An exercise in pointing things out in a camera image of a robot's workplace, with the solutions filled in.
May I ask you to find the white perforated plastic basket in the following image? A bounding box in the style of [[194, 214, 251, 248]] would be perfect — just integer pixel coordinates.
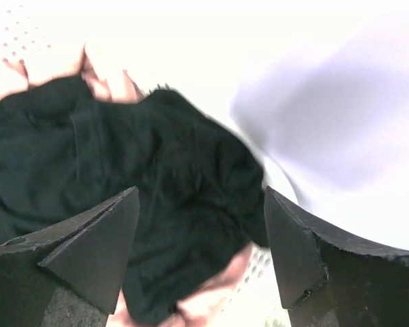
[[214, 246, 290, 327]]

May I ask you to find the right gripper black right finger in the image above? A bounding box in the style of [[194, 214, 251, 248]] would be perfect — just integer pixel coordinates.
[[264, 188, 409, 327]]

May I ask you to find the black t shirt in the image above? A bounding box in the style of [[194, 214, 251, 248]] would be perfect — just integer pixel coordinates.
[[0, 75, 269, 325]]

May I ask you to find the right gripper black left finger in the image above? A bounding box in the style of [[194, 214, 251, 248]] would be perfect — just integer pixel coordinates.
[[0, 187, 139, 327]]

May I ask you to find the pink t shirt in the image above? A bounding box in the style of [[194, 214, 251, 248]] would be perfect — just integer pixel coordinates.
[[0, 45, 143, 103]]

